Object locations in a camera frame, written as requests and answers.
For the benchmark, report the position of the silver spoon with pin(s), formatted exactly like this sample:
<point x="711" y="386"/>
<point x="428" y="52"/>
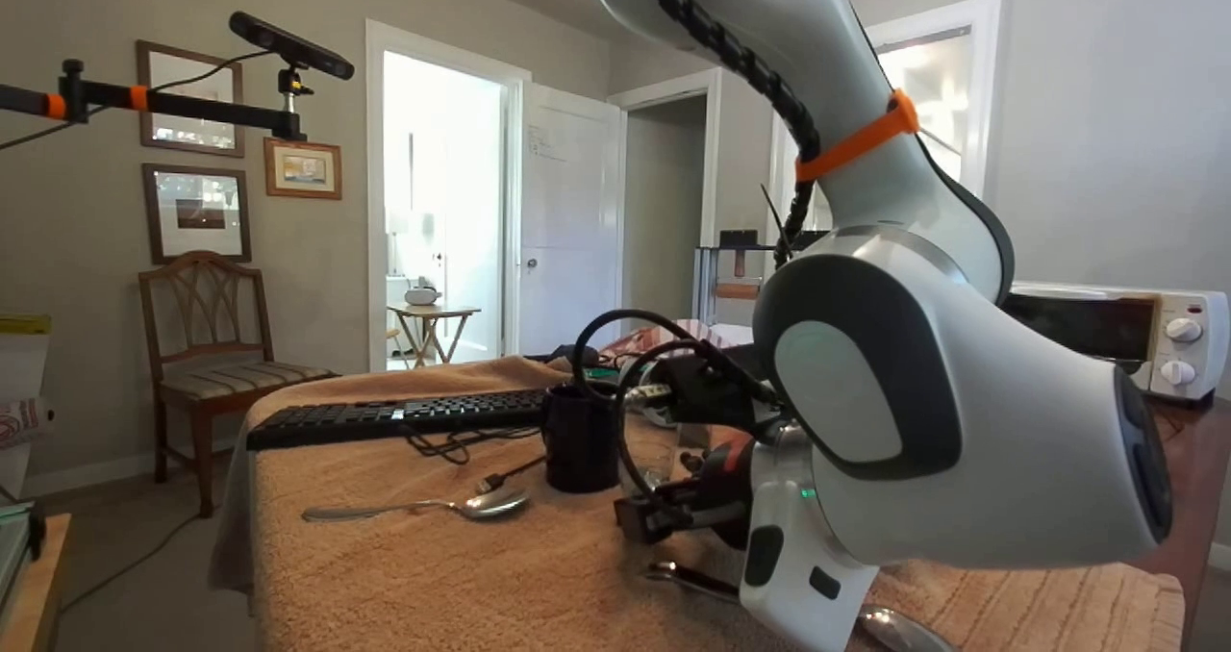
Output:
<point x="481" y="506"/>
<point x="894" y="628"/>

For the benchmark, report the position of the window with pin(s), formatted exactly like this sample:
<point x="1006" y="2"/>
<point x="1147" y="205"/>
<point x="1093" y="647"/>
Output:
<point x="947" y="85"/>

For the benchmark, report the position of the glass cup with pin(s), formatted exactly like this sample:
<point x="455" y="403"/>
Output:
<point x="664" y="455"/>

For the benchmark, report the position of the large framed picture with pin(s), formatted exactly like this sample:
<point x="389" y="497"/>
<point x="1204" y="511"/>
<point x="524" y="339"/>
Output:
<point x="192" y="85"/>

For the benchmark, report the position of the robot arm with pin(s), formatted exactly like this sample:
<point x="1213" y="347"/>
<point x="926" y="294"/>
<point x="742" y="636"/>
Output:
<point x="914" y="421"/>

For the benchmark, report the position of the wooden side table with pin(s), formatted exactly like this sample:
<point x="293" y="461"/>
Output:
<point x="29" y="594"/>

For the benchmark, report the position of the dark framed picture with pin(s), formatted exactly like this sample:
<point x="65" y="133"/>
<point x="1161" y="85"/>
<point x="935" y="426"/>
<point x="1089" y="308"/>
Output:
<point x="197" y="212"/>

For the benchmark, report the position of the black cup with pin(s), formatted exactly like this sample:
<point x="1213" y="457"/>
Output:
<point x="580" y="440"/>

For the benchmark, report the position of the metal shelf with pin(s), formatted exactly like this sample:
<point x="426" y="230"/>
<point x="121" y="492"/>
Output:
<point x="731" y="277"/>

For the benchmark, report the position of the small wooden framed picture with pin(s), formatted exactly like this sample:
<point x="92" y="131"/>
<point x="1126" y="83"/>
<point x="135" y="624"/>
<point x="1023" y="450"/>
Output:
<point x="303" y="168"/>

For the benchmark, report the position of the black keyboard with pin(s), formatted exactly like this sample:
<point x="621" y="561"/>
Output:
<point x="404" y="416"/>

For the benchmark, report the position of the wooden chair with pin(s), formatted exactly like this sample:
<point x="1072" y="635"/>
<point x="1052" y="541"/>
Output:
<point x="207" y="373"/>

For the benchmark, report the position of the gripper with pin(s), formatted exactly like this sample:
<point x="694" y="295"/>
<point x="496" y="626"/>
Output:
<point x="728" y="498"/>

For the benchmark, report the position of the small folding table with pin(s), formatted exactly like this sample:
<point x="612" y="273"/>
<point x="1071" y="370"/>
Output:
<point x="433" y="320"/>

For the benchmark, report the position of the white door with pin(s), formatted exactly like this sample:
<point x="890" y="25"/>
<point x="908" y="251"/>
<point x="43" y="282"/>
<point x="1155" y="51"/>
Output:
<point x="569" y="229"/>

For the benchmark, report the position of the camera on mount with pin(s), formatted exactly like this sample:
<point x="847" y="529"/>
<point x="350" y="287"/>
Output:
<point x="192" y="102"/>

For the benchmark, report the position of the patterned cloth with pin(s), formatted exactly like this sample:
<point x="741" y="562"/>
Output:
<point x="654" y="339"/>

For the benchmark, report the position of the white toaster oven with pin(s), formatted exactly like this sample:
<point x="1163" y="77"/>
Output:
<point x="1173" y="344"/>

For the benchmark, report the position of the tan towel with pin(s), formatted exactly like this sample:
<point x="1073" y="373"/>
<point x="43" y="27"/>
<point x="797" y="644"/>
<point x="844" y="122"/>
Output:
<point x="462" y="585"/>

